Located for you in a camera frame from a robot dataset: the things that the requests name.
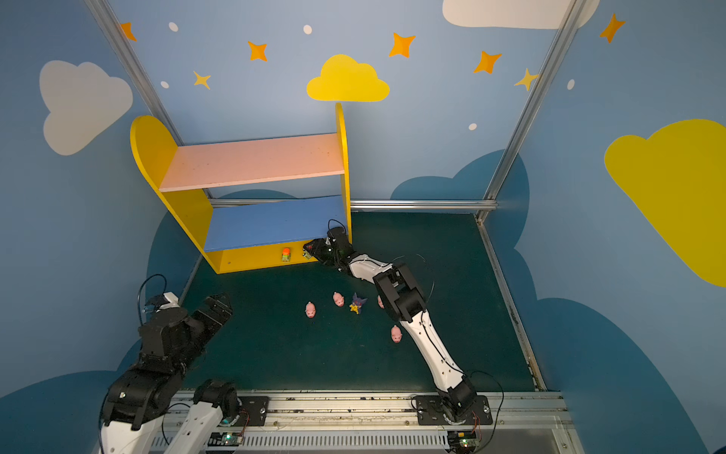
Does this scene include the pink toy pig front right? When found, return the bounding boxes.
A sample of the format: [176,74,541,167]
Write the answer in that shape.
[391,325,403,344]

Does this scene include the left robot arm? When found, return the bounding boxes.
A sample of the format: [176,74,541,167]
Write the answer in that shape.
[98,292,240,453]

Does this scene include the pink toy pig far left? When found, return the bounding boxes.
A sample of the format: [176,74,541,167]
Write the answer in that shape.
[304,302,317,319]

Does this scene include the aluminium front rail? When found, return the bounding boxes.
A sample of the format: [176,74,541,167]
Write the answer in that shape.
[148,390,584,453]

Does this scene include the right aluminium frame post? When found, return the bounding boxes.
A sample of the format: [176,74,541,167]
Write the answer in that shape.
[476,0,589,226]

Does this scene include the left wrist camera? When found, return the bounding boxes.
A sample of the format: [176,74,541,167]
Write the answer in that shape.
[146,291,180,311]

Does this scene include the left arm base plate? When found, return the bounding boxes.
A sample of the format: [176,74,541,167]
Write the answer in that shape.
[233,395,270,428]

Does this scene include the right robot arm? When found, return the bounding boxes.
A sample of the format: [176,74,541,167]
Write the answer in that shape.
[304,226,478,424]

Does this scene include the pink toy pig centre left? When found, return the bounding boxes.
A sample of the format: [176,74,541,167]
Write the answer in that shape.
[333,292,345,308]

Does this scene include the rear aluminium frame bar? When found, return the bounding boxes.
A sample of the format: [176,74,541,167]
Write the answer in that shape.
[209,199,497,212]

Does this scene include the left aluminium frame post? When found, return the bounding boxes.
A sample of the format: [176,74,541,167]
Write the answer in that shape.
[84,0,183,145]

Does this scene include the right circuit board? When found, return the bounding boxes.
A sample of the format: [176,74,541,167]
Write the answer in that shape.
[447,431,480,454]

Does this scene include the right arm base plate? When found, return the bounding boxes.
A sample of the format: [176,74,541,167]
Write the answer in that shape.
[411,395,493,426]

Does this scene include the left circuit board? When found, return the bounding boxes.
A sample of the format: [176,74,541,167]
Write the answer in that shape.
[207,432,244,450]

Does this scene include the purple yellow star toy figure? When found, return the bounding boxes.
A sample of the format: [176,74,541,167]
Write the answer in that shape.
[349,293,368,315]

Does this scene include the aluminium frame post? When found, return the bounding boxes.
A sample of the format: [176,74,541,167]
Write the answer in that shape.
[476,0,589,226]
[84,0,183,145]

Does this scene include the circuit board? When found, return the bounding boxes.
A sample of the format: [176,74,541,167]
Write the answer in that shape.
[447,431,480,454]
[207,432,244,450]

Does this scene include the yellow toy shelf unit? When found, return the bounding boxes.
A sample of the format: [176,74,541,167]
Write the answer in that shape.
[130,104,352,274]

